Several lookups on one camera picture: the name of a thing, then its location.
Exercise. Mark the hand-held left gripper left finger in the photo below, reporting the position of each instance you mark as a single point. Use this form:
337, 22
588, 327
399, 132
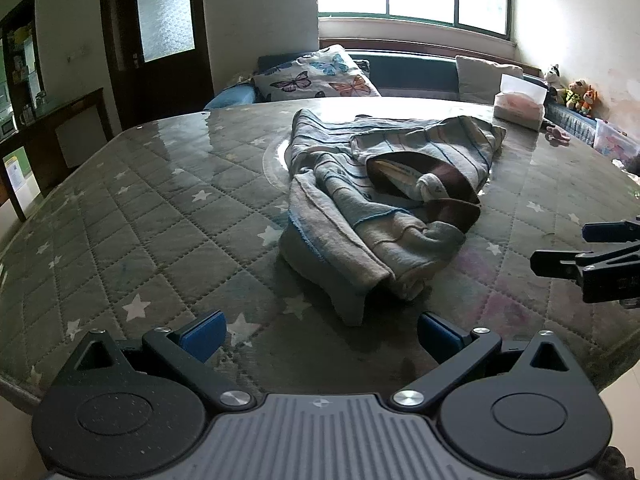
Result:
202, 336

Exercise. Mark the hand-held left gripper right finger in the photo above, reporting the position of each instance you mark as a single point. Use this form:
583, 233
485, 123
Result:
440, 337

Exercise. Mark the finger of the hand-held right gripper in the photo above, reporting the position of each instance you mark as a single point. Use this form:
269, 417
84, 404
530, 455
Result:
555, 262
602, 232

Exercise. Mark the blue striped grey sweater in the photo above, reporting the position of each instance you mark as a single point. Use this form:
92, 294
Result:
340, 210

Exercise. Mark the clear plastic storage box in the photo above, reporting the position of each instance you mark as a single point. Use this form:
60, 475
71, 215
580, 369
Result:
617, 140

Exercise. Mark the small pink toy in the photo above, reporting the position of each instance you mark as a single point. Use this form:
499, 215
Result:
557, 135

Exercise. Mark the grey star quilted table cover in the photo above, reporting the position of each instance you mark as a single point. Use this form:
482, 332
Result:
150, 210

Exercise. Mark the stuffed toys on shelf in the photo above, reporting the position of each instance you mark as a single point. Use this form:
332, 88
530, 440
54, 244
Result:
575, 94

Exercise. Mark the pink tissue pack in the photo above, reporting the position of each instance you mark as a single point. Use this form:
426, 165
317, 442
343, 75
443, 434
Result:
517, 107

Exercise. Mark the black and white plush toy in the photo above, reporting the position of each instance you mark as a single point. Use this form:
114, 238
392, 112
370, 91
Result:
551, 80

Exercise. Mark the beige pillow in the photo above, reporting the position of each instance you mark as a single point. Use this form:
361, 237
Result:
480, 80

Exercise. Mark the teal bench sofa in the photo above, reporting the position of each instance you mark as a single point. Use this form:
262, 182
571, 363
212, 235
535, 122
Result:
415, 72

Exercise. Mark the light blue seat cushion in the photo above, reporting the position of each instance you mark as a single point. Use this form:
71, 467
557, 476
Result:
232, 96

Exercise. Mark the dark wooden cabinet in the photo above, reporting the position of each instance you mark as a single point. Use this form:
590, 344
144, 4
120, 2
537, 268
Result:
85, 110

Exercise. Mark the dark door with frosted glass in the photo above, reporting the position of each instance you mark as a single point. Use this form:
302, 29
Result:
127, 85

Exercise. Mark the butterfly print pillow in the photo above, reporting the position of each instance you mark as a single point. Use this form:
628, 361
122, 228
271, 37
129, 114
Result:
320, 77

